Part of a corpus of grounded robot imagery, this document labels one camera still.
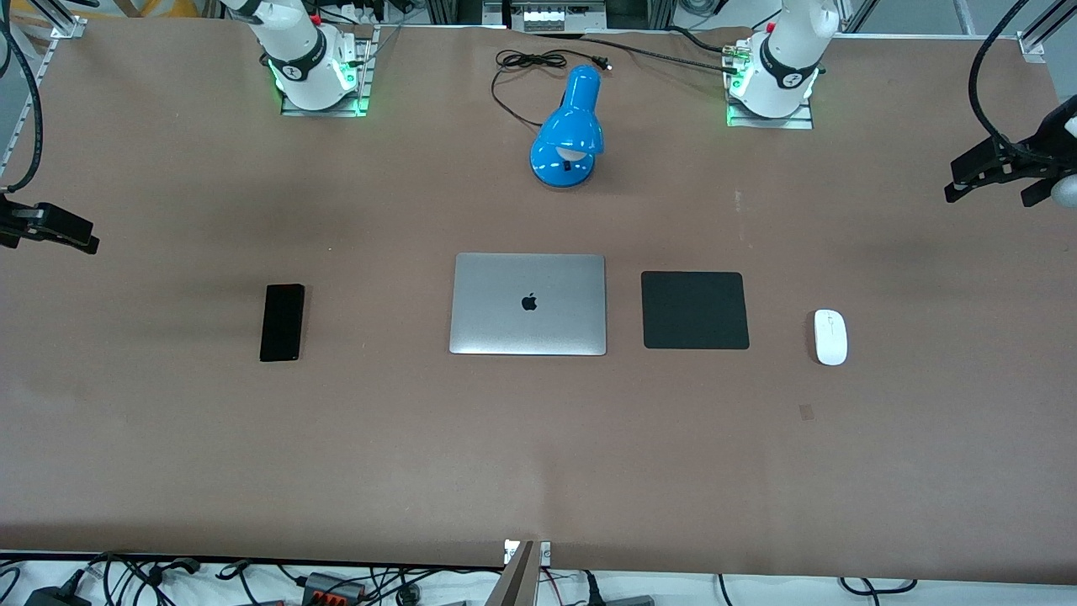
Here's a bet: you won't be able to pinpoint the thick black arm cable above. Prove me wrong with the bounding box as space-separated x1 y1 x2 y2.
0 0 45 194
968 0 1044 162

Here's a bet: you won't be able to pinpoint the aluminium frame profile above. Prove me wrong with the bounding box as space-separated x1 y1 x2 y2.
0 0 90 179
1016 0 1077 65

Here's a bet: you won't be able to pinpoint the silver closed laptop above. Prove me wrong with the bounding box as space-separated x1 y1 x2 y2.
448 252 607 357

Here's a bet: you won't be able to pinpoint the black power adapter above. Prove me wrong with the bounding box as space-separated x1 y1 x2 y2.
24 581 87 606

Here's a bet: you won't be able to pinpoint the thin black lamp cord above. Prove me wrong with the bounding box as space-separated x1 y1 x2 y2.
491 49 613 130

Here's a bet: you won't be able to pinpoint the white power strip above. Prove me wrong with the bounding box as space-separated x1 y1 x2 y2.
522 8 586 33

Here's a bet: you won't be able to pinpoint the grey connector box orange levers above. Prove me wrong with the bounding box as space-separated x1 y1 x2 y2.
301 571 369 603

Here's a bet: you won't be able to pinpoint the black smartphone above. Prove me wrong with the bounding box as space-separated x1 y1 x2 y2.
259 283 306 364

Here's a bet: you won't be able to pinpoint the black braided base cable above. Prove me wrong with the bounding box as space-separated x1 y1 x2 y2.
538 32 745 78

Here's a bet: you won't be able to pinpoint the dark rectangular mouse pad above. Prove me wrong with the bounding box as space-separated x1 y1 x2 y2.
640 270 751 350

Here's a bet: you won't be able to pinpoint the blue desk lamp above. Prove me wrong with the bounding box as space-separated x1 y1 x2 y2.
529 64 605 189

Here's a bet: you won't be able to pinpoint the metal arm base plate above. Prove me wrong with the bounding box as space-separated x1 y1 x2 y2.
280 25 381 118
724 44 815 130

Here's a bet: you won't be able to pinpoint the white computer mouse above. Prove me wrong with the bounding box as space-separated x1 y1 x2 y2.
813 309 849 367

